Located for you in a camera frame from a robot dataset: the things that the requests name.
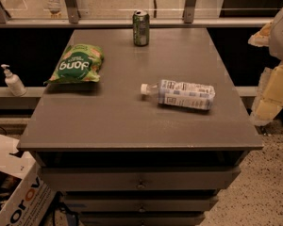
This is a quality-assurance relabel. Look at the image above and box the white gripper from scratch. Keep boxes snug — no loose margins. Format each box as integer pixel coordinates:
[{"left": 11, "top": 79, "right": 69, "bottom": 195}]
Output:
[{"left": 248, "top": 8, "right": 283, "bottom": 126}]

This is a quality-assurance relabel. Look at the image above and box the blue label plastic bottle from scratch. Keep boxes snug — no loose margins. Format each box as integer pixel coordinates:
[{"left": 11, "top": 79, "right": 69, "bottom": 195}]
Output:
[{"left": 141, "top": 79, "right": 215, "bottom": 110}]

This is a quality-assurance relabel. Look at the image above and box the green soda can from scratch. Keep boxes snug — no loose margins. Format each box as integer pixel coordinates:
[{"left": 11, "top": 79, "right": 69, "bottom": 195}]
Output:
[{"left": 132, "top": 10, "right": 150, "bottom": 46}]

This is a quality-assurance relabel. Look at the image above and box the white pump dispenser bottle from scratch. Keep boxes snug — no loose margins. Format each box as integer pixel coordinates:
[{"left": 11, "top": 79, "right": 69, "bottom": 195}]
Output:
[{"left": 1, "top": 64, "right": 26, "bottom": 97}]

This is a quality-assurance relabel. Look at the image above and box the grey drawer cabinet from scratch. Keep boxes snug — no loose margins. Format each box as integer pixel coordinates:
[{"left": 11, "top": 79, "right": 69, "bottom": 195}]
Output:
[{"left": 19, "top": 28, "right": 262, "bottom": 226}]

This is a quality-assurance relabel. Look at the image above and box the green chip bag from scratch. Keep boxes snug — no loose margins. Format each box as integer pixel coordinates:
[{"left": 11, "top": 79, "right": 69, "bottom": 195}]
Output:
[{"left": 45, "top": 43, "right": 104, "bottom": 84}]

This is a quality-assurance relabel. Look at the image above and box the grey metal railing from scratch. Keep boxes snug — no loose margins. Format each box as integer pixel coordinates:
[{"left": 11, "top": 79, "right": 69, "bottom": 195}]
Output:
[{"left": 0, "top": 0, "right": 271, "bottom": 28}]

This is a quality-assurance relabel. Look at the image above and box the white cardboard box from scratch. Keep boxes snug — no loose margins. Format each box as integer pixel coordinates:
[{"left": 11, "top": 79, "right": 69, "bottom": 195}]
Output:
[{"left": 0, "top": 135, "right": 56, "bottom": 226}]

